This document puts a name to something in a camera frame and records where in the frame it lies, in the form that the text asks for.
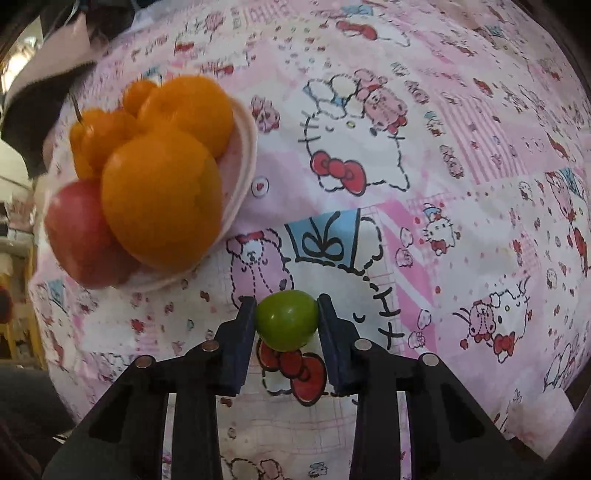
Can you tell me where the pink oval plate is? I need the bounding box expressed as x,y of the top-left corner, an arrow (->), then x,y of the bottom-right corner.
113,98 -> 258,293

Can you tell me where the bumpy orange with stem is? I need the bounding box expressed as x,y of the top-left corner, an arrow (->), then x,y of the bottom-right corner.
69,95 -> 141,181

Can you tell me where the red apple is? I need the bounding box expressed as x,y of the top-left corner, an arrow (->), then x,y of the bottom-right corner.
45,179 -> 140,291

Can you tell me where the dark cloth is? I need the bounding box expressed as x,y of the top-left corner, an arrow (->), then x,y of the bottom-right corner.
0,9 -> 100,178

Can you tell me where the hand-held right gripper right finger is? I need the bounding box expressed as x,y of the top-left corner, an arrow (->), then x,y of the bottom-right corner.
316,293 -> 546,480

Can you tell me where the round orange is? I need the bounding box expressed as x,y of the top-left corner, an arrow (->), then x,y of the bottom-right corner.
137,75 -> 235,160

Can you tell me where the small mandarin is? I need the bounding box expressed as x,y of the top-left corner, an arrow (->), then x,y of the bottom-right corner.
121,79 -> 160,117

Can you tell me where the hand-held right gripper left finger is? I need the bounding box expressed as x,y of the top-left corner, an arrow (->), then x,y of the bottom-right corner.
41,295 -> 258,480

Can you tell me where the pink cartoon printed blanket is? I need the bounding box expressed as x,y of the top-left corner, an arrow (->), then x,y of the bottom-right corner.
28,0 -> 591,480

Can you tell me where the green jujube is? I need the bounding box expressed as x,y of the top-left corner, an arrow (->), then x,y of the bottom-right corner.
255,290 -> 319,352

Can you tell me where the large oval orange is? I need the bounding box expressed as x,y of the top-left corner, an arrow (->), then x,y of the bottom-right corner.
102,127 -> 223,270

